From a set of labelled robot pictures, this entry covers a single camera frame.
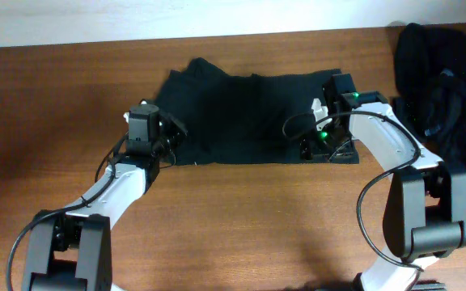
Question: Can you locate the black t-shirt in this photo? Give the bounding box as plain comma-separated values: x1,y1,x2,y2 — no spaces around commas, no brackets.
155,58,340,166

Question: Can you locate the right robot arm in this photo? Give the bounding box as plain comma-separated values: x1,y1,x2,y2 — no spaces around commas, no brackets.
296,74,466,291

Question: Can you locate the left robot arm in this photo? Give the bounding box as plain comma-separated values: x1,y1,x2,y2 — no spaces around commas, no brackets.
18,102,188,290

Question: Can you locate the pile of black clothes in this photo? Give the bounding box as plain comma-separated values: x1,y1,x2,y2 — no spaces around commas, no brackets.
393,23,466,166

